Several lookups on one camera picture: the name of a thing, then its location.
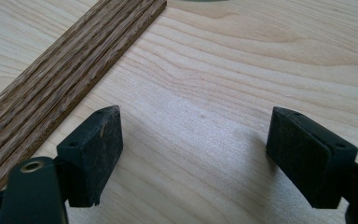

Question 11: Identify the long wooden stick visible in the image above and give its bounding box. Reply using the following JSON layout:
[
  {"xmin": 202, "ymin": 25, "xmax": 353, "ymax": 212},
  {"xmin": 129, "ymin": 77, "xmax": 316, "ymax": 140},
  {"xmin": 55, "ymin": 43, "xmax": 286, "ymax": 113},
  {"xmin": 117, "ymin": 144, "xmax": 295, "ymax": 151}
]
[
  {"xmin": 0, "ymin": 0, "xmax": 117, "ymax": 132},
  {"xmin": 0, "ymin": 0, "xmax": 168, "ymax": 198},
  {"xmin": 0, "ymin": 0, "xmax": 134, "ymax": 153},
  {"xmin": 0, "ymin": 0, "xmax": 151, "ymax": 175}
]

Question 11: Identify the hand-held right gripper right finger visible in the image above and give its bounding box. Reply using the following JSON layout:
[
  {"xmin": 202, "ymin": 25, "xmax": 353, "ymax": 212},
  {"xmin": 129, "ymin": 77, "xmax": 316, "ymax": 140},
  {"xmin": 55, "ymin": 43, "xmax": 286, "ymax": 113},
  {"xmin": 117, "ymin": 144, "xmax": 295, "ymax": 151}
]
[{"xmin": 266, "ymin": 105, "xmax": 358, "ymax": 210}]

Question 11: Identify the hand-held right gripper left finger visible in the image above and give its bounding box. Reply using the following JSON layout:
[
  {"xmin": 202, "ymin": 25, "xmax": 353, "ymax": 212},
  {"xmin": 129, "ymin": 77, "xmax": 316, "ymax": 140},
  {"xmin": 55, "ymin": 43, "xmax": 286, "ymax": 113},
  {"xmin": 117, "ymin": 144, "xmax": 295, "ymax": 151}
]
[{"xmin": 56, "ymin": 105, "xmax": 124, "ymax": 208}]

